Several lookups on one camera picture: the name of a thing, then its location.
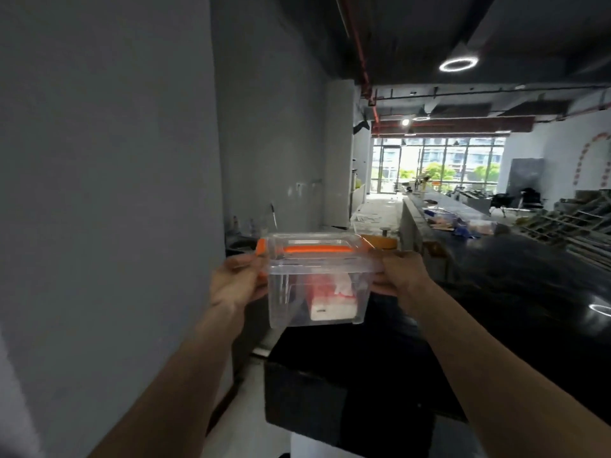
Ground red white tissue pack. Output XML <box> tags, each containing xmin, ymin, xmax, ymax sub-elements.
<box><xmin>309</xmin><ymin>274</ymin><xmax>359</xmax><ymax>322</ymax></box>

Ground large window wall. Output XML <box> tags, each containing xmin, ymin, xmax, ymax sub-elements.
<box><xmin>371</xmin><ymin>137</ymin><xmax>507</xmax><ymax>194</ymax></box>

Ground red ceiling pipe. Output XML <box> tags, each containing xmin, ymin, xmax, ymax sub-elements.
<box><xmin>335</xmin><ymin>0</ymin><xmax>379</xmax><ymax>121</ymax></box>

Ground small sink with faucet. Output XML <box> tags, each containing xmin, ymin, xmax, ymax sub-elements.
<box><xmin>225</xmin><ymin>203</ymin><xmax>277</xmax><ymax>257</ymax></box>

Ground ring ceiling light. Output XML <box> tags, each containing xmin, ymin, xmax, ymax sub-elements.
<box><xmin>439</xmin><ymin>56</ymin><xmax>479</xmax><ymax>73</ymax></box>

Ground arch wall decoration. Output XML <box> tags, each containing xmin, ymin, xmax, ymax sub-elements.
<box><xmin>573</xmin><ymin>132</ymin><xmax>611</xmax><ymax>189</ymax></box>

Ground grey panel board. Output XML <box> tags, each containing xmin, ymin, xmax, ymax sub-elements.
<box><xmin>507</xmin><ymin>158</ymin><xmax>545</xmax><ymax>198</ymax></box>

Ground person's left forearm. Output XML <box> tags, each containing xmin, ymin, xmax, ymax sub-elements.
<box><xmin>88</xmin><ymin>300</ymin><xmax>268</xmax><ymax>458</ymax></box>

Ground black office chair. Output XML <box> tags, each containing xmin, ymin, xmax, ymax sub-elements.
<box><xmin>518</xmin><ymin>188</ymin><xmax>546</xmax><ymax>211</ymax></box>

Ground person's right hand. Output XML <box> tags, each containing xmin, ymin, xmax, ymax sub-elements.
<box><xmin>372</xmin><ymin>250</ymin><xmax>437</xmax><ymax>301</ymax></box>

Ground person's right forearm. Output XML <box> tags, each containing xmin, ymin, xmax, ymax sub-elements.
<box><xmin>406</xmin><ymin>281</ymin><xmax>611</xmax><ymax>458</ymax></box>

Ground black counter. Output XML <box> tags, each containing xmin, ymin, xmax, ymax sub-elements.
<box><xmin>264</xmin><ymin>232</ymin><xmax>611</xmax><ymax>444</ymax></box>

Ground person's left hand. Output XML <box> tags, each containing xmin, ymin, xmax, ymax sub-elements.
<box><xmin>209</xmin><ymin>253</ymin><xmax>269</xmax><ymax>314</ymax></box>

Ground clear plastic box orange handles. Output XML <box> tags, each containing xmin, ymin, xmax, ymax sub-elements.
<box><xmin>255</xmin><ymin>232</ymin><xmax>398</xmax><ymax>329</ymax></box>

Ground pile of metal shelf racks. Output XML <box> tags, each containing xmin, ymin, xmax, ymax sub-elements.
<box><xmin>518</xmin><ymin>190</ymin><xmax>611</xmax><ymax>272</ymax></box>

